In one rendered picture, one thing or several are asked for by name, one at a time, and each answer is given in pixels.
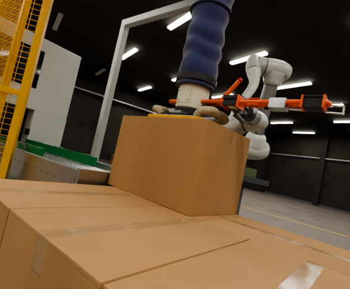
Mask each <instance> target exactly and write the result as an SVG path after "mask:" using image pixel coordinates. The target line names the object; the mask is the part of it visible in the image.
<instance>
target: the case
mask: <svg viewBox="0 0 350 289"><path fill-rule="evenodd" d="M249 146H250V139H249V138H247V137H245V136H243V135H240V134H238V133H237V132H235V131H232V130H230V129H228V128H226V127H224V126H222V125H220V124H217V123H215V122H213V121H211V120H209V119H192V118H166V117H152V116H126V115H124V116H123V119H122V124H121V127H120V132H119V136H118V141H117V144H116V149H115V154H114V159H113V162H112V166H111V171H110V176H109V179H108V184H109V185H111V186H114V187H116V188H119V189H122V190H124V191H126V192H129V193H132V194H135V195H136V196H139V197H142V198H144V199H147V200H149V201H152V202H155V203H157V204H160V205H162V206H165V207H167V208H169V209H172V210H175V211H177V212H180V213H182V214H185V215H187V216H211V215H230V214H236V212H237V209H238V203H239V197H240V192H241V188H242V182H243V176H244V171H245V167H246V161H247V156H248V149H249Z"/></svg>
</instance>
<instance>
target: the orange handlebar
mask: <svg viewBox="0 0 350 289"><path fill-rule="evenodd" d="M176 100H177V99H170V100H169V103H170V104H172V105H176ZM300 100H301V99H286V101H285V103H286V105H288V107H289V108H300ZM221 102H222V99H202V100H201V103H202V104H206V106H221ZM239 104H242V106H243V107H251V108H262V107H268V104H269V99H260V98H248V99H240V100H239ZM325 105H326V108H329V107H331V106H332V102H331V101H329V100H326V101H325Z"/></svg>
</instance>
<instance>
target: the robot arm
mask: <svg viewBox="0 0 350 289"><path fill-rule="evenodd" d="M292 71H293V69H292V67H291V65H290V64H288V63H287V62H285V61H282V60H278V59H275V58H266V57H261V56H259V55H257V54H253V55H251V56H250V57H249V58H248V60H247V62H246V74H247V77H248V80H249V84H248V87H247V88H246V90H245V91H244V92H243V94H242V95H241V97H243V98H244V99H248V98H251V97H252V95H253V94H254V93H255V91H256V89H257V87H258V85H259V81H260V77H261V76H262V77H263V83H264V85H263V89H262V93H261V96H260V99H269V98H270V97H275V95H276V92H277V89H278V86H280V85H281V84H282V82H283V81H286V80H288V79H289V78H290V76H291V74H292ZM227 107H229V108H230V109H231V113H230V116H228V118H229V122H228V123H227V124H225V125H223V126H224V127H226V128H228V129H230V130H232V131H235V132H237V133H238V134H240V135H243V134H245V133H247V135H246V136H245V137H247V138H249V139H250V146H249V149H248V156H247V159H253V160H260V159H265V158H266V157H267V156H268V155H269V152H270V146H269V144H268V143H267V142H266V137H265V135H264V133H265V129H266V127H267V126H268V124H269V122H268V119H269V115H270V112H271V110H264V107H262V108H257V109H256V108H251V107H244V111H237V110H239V109H238V108H236V107H235V106H227ZM239 114H240V115H241V116H240V115H239Z"/></svg>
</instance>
